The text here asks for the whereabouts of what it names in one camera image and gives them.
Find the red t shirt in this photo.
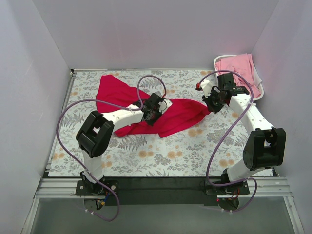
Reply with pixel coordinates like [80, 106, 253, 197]
[96, 75, 210, 138]

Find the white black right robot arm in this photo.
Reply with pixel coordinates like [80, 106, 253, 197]
[196, 70, 286, 194]

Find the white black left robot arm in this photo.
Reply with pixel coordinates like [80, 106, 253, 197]
[76, 93, 172, 195]

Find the pink t shirt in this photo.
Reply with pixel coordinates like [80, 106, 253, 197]
[214, 53, 263, 98]

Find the white laundry basket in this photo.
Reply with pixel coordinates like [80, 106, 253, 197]
[213, 54, 265, 102]

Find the floral table mat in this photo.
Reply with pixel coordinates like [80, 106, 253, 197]
[47, 70, 248, 177]

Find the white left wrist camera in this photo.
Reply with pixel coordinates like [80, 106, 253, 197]
[158, 98, 172, 114]

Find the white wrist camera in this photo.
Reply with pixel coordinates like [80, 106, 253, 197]
[195, 79, 213, 97]
[158, 98, 172, 114]

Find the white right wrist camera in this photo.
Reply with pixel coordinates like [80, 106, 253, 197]
[195, 79, 213, 97]

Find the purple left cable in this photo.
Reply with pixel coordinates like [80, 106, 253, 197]
[56, 75, 167, 222]

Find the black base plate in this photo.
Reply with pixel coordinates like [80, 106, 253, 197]
[75, 176, 250, 207]

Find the aluminium frame rail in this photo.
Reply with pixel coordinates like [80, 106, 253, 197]
[35, 176, 292, 198]

